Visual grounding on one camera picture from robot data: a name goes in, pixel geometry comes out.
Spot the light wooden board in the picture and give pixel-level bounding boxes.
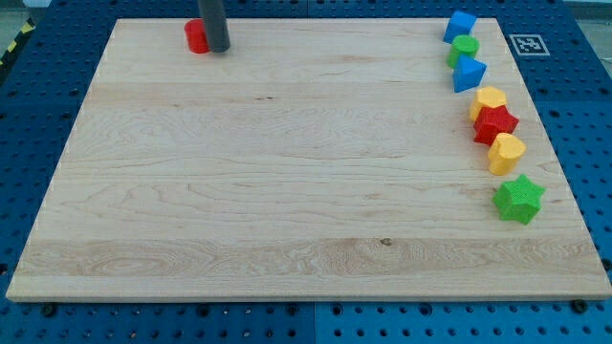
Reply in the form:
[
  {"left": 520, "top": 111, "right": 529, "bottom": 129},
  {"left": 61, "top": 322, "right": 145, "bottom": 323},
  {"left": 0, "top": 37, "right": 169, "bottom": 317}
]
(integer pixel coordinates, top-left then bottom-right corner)
[{"left": 7, "top": 18, "right": 611, "bottom": 302}]

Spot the red cylinder block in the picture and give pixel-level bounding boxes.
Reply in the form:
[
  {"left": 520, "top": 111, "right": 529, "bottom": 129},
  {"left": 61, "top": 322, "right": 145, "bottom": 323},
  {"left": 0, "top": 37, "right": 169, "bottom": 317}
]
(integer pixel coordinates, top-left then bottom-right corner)
[{"left": 184, "top": 19, "right": 209, "bottom": 54}]

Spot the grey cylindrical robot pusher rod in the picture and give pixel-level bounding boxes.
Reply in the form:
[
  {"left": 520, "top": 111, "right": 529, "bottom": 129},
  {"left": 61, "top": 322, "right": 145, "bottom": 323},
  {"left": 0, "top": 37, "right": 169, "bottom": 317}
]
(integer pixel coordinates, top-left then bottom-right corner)
[{"left": 198, "top": 0, "right": 230, "bottom": 53}]

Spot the red star block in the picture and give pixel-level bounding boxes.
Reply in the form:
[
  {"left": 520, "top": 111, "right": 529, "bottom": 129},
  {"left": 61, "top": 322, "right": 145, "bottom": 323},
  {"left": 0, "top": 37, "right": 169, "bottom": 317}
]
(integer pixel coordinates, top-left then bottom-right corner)
[{"left": 473, "top": 105, "right": 519, "bottom": 146}]

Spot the blue triangular prism block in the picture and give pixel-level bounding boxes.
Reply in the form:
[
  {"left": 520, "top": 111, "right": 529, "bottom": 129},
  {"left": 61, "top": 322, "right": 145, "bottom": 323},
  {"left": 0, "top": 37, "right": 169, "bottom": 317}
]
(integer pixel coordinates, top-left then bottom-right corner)
[{"left": 452, "top": 54, "right": 487, "bottom": 93}]

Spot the yellow hexagon block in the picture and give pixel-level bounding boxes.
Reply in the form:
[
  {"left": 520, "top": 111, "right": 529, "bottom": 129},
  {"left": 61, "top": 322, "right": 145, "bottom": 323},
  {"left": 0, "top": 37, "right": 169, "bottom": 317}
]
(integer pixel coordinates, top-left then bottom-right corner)
[{"left": 469, "top": 86, "right": 507, "bottom": 121}]

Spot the yellow heart block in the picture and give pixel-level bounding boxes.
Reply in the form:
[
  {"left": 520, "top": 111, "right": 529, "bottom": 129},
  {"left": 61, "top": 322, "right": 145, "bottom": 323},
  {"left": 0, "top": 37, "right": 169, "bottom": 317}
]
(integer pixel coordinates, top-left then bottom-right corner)
[{"left": 488, "top": 133, "right": 527, "bottom": 176}]

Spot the green cylinder block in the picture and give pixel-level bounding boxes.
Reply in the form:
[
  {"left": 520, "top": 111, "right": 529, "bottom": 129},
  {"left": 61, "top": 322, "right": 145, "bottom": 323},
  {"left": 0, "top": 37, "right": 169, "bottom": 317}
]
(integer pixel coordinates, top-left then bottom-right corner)
[{"left": 447, "top": 34, "right": 480, "bottom": 69}]

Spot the green star block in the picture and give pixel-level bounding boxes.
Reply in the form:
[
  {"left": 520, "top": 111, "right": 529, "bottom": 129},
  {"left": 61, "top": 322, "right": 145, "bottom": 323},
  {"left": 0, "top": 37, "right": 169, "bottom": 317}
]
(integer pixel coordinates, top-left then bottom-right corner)
[{"left": 492, "top": 174, "right": 546, "bottom": 225}]

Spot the blue cube block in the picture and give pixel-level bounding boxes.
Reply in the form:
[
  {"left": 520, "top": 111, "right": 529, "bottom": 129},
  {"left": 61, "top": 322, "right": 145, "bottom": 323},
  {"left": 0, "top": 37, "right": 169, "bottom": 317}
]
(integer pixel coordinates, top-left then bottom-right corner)
[{"left": 443, "top": 11, "right": 477, "bottom": 44}]

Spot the white fiducial marker tag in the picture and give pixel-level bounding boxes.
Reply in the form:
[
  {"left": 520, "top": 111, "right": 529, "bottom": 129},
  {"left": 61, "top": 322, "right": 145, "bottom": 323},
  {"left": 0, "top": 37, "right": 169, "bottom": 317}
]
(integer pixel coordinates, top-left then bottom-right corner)
[{"left": 510, "top": 33, "right": 550, "bottom": 56}]

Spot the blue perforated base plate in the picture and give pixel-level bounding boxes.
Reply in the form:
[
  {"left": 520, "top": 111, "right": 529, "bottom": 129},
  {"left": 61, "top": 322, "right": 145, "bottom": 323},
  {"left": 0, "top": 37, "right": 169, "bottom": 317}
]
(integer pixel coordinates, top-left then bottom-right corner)
[{"left": 1, "top": 1, "right": 611, "bottom": 343}]

